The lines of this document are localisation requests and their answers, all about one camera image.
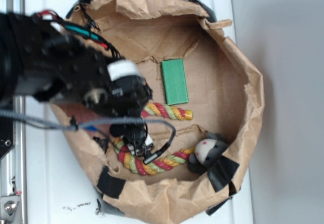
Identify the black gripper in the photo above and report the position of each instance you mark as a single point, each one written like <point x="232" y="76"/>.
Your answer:
<point x="126" y="94"/>

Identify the multicolored twisted rope toy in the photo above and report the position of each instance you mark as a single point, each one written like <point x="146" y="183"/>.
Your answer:
<point x="137" y="166"/>

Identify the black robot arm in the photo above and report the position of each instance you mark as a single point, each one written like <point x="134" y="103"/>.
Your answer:
<point x="61" y="62"/>

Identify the green rectangular block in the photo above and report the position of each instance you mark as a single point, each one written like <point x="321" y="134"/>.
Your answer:
<point x="174" y="81"/>

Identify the grey plush animal toy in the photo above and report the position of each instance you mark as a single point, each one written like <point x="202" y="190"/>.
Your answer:
<point x="206" y="153"/>

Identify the brown paper bag bin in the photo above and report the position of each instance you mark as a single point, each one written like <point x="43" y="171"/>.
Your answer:
<point x="226" y="95"/>

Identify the white plastic tray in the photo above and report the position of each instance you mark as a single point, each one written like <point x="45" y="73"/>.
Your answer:
<point x="58" y="191"/>

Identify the aluminium frame rail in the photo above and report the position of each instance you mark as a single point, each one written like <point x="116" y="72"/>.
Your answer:
<point x="13" y="165"/>

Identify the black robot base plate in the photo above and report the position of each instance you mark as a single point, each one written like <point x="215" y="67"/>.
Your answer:
<point x="6" y="137"/>

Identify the metal corner bracket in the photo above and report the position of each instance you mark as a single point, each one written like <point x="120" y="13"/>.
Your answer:
<point x="11" y="210"/>

